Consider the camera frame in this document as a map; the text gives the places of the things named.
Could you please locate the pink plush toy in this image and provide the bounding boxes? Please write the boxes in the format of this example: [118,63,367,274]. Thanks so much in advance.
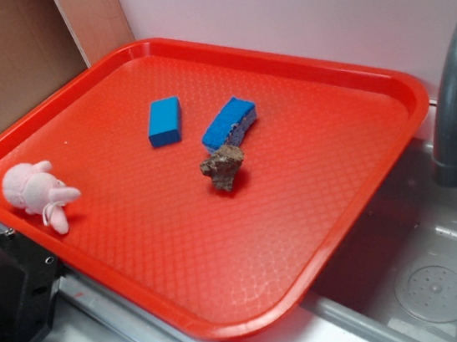
[2,161,82,235]

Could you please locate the brown cardboard panel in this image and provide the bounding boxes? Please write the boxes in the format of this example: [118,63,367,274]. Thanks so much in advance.
[0,0,134,133]

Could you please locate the blue sponge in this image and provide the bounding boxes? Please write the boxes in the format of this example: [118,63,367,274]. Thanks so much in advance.
[201,97,257,154]

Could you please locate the blue rectangular block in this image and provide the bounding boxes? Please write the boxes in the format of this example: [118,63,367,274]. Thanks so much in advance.
[148,96,182,148]

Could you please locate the round sink drain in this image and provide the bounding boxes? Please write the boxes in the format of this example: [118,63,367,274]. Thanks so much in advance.
[394,256,457,324]

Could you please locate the brown rock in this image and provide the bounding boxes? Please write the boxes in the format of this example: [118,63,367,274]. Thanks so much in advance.
[199,144,245,192]

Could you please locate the red plastic tray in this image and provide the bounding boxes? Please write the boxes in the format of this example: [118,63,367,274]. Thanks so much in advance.
[0,38,429,340]

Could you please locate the grey toy sink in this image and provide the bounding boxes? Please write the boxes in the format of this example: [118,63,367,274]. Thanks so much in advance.
[201,96,457,342]

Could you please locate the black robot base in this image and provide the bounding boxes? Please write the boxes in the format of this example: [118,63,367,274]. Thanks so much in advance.
[0,231,60,342]

